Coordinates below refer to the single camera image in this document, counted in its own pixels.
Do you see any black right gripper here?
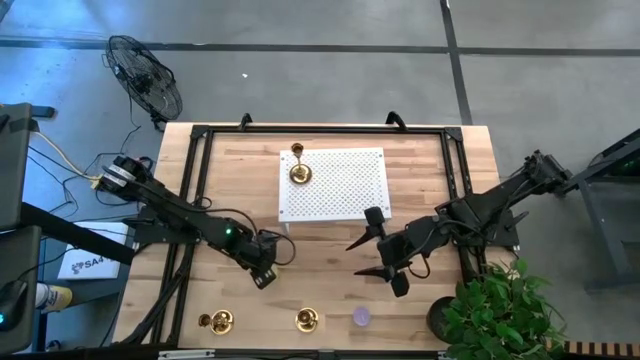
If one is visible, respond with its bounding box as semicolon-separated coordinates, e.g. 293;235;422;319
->
345;205;419;299

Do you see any brass candlestick holder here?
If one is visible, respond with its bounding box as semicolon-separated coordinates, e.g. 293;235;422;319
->
294;306;320;334
197;308;235;336
288;142;314;185

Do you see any white perforated metal shelf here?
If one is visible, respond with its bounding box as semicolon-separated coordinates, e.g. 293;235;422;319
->
277;146;392;235

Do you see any black plant pot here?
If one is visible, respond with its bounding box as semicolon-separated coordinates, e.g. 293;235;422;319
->
425;295;459;344

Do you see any green leafy plant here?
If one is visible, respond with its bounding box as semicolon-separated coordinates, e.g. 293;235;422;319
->
442;257;569;360

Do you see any white printed box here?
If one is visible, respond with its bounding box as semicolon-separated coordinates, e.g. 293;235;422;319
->
57;219;129;281

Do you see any black diagonal beam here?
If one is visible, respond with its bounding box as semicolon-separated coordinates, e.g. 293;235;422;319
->
19;201;137;266

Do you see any black floor fan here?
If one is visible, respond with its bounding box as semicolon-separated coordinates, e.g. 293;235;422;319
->
102;34;184;134

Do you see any white yellow spray can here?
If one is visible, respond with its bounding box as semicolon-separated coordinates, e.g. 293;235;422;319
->
34;282;74;314

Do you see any dark metal cart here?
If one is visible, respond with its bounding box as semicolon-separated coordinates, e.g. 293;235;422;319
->
549;127;640;294

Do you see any dark grey equipment case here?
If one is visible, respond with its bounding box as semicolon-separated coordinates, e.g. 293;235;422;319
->
0;224;42;355
0;102;56;232

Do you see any black orange striped strip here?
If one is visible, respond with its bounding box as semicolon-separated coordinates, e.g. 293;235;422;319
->
563;340;640;358

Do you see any black device with indicator light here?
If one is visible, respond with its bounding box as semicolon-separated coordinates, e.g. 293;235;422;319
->
0;279;27;332

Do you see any black cable bundle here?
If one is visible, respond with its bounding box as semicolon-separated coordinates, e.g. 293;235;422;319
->
119;243;197;347

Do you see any silver metal bracket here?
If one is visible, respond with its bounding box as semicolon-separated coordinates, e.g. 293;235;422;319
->
157;349;217;360

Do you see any black metal table frame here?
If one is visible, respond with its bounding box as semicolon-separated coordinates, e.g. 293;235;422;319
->
149;124;484;347

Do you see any yellow floor cable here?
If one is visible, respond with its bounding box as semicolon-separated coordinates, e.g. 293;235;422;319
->
34;130;109;190

